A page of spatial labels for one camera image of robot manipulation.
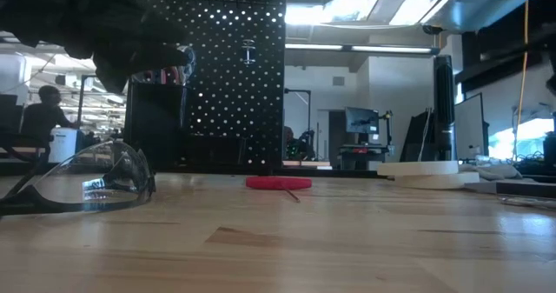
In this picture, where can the clear safety glasses black frame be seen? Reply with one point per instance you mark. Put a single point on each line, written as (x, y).
(17, 204)

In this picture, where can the black leaning panel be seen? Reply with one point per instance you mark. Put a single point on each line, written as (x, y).
(415, 136)

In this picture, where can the black aluminium rig frame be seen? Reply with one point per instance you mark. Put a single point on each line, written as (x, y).
(330, 172)

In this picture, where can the black metal peg board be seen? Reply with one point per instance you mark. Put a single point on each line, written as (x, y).
(239, 110)

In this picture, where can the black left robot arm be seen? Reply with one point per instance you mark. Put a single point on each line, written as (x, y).
(52, 10)

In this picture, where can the ceiling light strip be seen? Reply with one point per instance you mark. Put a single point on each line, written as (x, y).
(391, 48)

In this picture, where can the black metal rack frame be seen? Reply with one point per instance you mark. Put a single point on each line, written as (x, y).
(81, 101)

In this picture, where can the white storage container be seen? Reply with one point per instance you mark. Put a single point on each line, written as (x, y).
(63, 147)

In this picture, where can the person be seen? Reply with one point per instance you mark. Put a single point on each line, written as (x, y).
(43, 119)

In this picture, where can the silver combination wrench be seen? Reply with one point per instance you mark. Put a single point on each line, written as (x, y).
(527, 202)

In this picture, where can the computer monitor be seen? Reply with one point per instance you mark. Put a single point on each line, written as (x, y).
(361, 120)

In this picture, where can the small black tool bin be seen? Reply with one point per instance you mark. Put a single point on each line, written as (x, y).
(217, 154)

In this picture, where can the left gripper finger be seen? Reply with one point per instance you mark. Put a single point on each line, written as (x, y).
(165, 58)

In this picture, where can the white panel board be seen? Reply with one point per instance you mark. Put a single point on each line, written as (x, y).
(469, 128)

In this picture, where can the grey striped work glove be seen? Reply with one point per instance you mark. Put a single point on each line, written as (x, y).
(499, 171)

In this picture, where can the black background robot arm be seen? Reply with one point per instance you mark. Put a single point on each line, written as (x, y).
(304, 147)

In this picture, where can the background monitor desk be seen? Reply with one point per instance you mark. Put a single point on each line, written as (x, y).
(362, 150)

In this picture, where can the large black tool bin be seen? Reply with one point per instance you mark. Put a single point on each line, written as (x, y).
(156, 128)

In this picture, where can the silver peg hook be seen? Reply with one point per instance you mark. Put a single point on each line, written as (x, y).
(249, 51)

